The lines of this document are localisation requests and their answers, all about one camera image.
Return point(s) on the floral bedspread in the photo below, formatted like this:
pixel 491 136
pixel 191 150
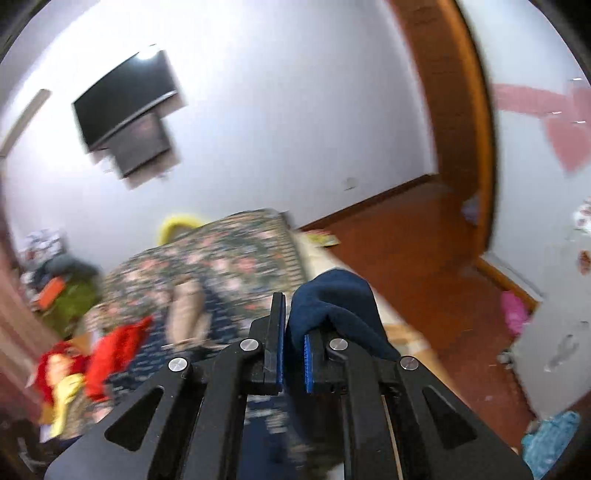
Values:
pixel 221 244

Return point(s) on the white cabinet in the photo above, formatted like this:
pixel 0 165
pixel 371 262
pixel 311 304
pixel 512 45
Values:
pixel 558 332

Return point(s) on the red and cream knit garment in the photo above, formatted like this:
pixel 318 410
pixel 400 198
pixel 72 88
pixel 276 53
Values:
pixel 55 374

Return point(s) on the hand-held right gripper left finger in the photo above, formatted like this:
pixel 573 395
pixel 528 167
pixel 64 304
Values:
pixel 278 350

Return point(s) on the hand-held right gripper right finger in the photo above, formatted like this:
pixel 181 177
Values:
pixel 308 364

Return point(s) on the yellow pillow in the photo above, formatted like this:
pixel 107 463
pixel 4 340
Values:
pixel 178 225

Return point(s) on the orange box lid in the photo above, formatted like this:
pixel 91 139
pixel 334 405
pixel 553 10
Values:
pixel 51 291

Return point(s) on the grey cloth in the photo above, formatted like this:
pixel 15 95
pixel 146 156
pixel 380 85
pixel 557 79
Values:
pixel 69 266

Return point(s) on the white wall socket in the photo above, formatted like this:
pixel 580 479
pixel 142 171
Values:
pixel 349 183

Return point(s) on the pink bag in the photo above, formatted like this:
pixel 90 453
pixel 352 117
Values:
pixel 513 314

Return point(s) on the crumpled silver paper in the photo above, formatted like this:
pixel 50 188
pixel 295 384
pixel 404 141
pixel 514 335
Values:
pixel 44 242

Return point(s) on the white plastic bag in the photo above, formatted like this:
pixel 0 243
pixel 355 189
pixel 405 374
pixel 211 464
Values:
pixel 471 210

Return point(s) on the yellow-green paper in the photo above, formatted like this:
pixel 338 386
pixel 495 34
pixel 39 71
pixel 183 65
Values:
pixel 323 239

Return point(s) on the wall-mounted black television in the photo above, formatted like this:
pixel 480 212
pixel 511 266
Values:
pixel 124 97

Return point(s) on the wooden door frame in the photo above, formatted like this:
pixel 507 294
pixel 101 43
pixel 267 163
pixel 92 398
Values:
pixel 455 115

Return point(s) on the pink wall decoration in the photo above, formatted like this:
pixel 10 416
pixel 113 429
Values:
pixel 554 124

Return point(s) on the navy patterned sweater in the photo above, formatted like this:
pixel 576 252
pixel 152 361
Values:
pixel 341 300

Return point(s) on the teal cloth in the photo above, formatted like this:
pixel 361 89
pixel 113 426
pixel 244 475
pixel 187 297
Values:
pixel 551 441

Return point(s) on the green box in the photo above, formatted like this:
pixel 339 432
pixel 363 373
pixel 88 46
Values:
pixel 78 300

